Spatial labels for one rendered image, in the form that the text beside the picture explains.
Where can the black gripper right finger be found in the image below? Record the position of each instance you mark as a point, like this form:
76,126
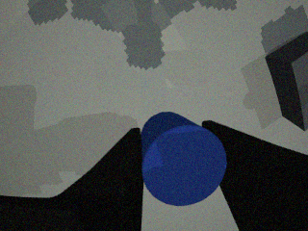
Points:
265,185

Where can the dark grey block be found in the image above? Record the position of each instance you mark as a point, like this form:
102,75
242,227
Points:
288,67

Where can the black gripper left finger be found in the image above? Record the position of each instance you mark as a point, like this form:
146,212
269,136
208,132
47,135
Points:
107,198

